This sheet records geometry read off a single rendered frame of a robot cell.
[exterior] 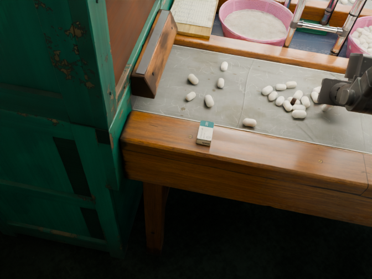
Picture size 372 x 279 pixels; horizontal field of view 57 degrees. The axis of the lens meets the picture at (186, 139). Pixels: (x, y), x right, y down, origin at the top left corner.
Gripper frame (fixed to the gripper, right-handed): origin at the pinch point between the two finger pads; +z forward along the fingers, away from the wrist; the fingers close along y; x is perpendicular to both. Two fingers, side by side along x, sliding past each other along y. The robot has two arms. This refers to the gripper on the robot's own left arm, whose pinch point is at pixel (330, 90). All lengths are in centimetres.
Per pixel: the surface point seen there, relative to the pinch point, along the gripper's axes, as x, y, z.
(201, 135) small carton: 14.6, 33.2, -22.9
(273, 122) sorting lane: 10.4, 15.2, -10.1
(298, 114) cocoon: 7.4, 9.2, -9.0
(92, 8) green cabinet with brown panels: -7, 52, -49
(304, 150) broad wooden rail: 14.5, 8.2, -19.3
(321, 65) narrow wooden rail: -6.7, 1.6, 8.7
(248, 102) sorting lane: 6.7, 22.3, -5.5
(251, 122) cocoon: 10.8, 21.5, -13.6
